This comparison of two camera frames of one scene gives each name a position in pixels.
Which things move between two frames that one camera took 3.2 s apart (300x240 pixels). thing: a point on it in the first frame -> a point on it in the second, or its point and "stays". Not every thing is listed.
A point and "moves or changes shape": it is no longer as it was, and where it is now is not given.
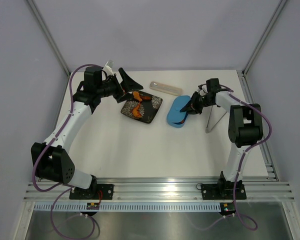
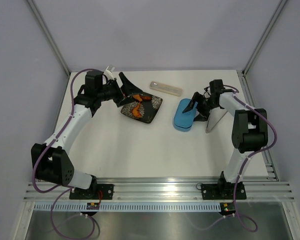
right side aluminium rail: [271, 174] stays
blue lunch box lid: [174, 114] moves or changes shape
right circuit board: [227, 209] stays
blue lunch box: [176, 120] -> [183, 125]
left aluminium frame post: [39, 20] stays
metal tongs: [216, 113] stays
